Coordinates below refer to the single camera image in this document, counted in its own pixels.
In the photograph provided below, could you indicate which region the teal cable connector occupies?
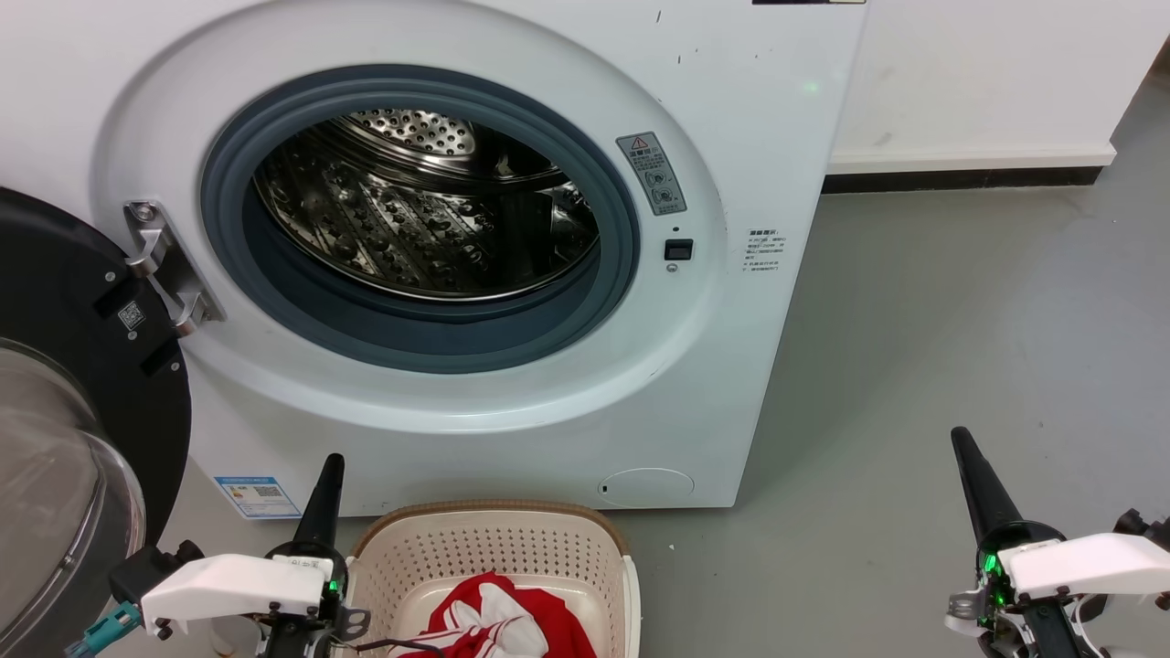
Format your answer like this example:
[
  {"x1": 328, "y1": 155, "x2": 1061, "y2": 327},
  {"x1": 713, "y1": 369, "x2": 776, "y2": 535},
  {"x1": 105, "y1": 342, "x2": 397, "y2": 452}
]
[{"x1": 64, "y1": 603, "x2": 143, "y2": 658}]

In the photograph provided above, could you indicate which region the blue energy label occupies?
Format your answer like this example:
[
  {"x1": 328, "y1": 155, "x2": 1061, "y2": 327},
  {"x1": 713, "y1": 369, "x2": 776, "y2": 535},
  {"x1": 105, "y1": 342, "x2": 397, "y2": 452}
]
[{"x1": 214, "y1": 475, "x2": 301, "y2": 520}]

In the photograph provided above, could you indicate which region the stainless steel washing machine drum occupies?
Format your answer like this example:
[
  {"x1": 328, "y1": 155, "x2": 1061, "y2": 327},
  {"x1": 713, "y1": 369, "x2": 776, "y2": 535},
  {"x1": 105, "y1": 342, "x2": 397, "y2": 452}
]
[{"x1": 253, "y1": 110, "x2": 601, "y2": 302}]

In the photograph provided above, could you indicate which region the black baseboard strip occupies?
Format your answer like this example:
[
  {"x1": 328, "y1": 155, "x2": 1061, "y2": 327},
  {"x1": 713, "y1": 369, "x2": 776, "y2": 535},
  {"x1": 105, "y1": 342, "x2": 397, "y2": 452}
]
[{"x1": 821, "y1": 167, "x2": 1103, "y2": 194}]

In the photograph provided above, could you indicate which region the red and white garment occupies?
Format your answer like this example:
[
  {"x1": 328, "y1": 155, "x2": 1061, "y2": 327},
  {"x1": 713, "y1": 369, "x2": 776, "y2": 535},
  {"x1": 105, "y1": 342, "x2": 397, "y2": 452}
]
[{"x1": 388, "y1": 573, "x2": 597, "y2": 658}]

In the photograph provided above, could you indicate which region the thin black cable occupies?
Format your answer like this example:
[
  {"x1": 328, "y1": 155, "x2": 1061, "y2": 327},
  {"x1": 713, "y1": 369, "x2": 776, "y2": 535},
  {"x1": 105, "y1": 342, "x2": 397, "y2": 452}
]
[{"x1": 352, "y1": 637, "x2": 449, "y2": 658}]

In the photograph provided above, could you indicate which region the white text label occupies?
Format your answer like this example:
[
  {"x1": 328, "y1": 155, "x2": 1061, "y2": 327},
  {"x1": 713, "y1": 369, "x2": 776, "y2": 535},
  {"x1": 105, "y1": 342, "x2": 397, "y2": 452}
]
[{"x1": 742, "y1": 228, "x2": 787, "y2": 273}]

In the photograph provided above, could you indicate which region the washing machine door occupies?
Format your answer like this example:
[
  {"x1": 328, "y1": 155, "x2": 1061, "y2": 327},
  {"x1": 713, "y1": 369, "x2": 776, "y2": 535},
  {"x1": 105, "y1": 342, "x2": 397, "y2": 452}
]
[{"x1": 0, "y1": 187, "x2": 193, "y2": 658}]

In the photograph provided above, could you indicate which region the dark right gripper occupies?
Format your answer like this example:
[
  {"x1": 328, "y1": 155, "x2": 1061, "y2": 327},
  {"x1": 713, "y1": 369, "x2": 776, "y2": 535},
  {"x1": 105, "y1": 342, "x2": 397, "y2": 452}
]
[{"x1": 946, "y1": 427, "x2": 1098, "y2": 658}]

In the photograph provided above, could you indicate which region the silver door hinge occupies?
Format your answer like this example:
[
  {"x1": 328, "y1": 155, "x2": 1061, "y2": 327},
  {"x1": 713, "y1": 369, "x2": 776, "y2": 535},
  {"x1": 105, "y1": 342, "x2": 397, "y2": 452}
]
[{"x1": 123, "y1": 201, "x2": 227, "y2": 337}]

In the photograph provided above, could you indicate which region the round drain filter cover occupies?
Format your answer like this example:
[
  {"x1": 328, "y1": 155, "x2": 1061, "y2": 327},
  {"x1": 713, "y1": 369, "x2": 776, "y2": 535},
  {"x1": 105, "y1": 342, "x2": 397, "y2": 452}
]
[{"x1": 598, "y1": 468, "x2": 696, "y2": 508}]

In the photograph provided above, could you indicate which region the white front-load washing machine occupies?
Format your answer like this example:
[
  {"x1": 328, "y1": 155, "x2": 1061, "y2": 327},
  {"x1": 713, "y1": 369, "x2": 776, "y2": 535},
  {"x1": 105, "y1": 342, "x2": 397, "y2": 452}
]
[{"x1": 0, "y1": 0, "x2": 869, "y2": 520}]

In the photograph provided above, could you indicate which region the grey warning sticker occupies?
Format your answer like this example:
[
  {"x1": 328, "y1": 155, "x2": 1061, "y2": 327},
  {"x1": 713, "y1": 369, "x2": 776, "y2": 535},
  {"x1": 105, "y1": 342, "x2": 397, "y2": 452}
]
[{"x1": 615, "y1": 132, "x2": 687, "y2": 217}]

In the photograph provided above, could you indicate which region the grey rubber door gasket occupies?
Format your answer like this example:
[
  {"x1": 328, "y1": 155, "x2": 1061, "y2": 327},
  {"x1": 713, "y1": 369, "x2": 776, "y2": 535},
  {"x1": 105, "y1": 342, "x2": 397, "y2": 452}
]
[{"x1": 200, "y1": 64, "x2": 641, "y2": 374}]

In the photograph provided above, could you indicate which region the cream perforated laundry basket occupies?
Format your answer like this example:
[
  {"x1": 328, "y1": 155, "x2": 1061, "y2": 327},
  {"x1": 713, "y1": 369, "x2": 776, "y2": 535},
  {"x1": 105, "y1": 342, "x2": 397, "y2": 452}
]
[{"x1": 343, "y1": 500, "x2": 641, "y2": 658}]

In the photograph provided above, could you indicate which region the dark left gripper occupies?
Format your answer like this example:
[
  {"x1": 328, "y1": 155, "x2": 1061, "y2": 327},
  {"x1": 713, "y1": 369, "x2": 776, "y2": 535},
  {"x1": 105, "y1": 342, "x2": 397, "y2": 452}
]
[{"x1": 261, "y1": 453, "x2": 371, "y2": 658}]

